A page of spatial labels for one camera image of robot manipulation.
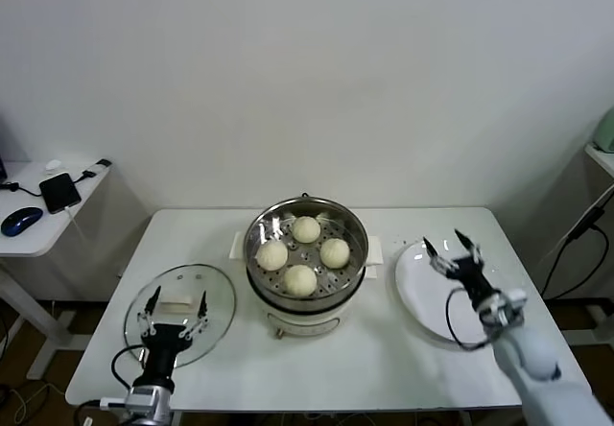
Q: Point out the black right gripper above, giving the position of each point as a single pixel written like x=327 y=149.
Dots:
x=472 y=277

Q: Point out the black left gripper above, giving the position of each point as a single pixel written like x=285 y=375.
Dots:
x=165 y=349

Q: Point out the white steamed baozi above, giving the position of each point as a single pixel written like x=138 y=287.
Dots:
x=334 y=252
x=306 y=229
x=272 y=255
x=299 y=279

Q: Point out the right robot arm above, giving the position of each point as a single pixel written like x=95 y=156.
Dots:
x=537 y=368

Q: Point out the stainless steel steamer basket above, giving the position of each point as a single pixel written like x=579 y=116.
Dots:
x=261 y=234

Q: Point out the white round plate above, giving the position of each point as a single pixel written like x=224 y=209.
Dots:
x=417 y=291

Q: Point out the white side desk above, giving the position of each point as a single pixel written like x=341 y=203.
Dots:
x=57 y=234

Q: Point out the black smartphone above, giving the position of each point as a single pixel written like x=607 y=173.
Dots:
x=60 y=193

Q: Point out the white side table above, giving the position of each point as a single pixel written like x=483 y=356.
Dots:
x=602 y=158

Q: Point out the blue computer mouse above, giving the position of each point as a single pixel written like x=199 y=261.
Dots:
x=21 y=220

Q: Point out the pale green appliance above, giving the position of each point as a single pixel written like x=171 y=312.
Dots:
x=608 y=133

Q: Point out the white earbuds case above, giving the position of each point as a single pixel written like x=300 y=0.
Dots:
x=53 y=164

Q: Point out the dark monitor edge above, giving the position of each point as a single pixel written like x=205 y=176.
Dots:
x=2 y=157

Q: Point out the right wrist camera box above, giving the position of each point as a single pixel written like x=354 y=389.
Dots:
x=503 y=308

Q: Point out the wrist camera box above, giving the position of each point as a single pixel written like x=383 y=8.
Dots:
x=148 y=397
x=503 y=308

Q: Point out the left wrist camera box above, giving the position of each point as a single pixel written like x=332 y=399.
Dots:
x=148 y=397

